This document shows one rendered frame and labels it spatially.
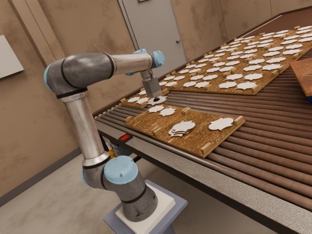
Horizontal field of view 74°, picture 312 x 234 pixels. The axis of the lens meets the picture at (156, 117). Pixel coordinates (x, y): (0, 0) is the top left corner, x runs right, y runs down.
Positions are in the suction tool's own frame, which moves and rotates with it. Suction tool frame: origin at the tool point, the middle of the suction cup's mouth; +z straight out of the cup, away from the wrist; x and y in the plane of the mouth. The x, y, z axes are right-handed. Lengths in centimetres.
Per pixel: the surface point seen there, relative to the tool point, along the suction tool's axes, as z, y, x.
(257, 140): 21, -52, -18
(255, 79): 18, -8, -78
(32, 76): -33, 249, 61
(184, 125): 15.4, -13.8, -4.9
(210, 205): 112, 7, -18
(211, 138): 18.4, -34.4, -6.4
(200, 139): 18.4, -30.3, -2.0
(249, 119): 20, -37, -32
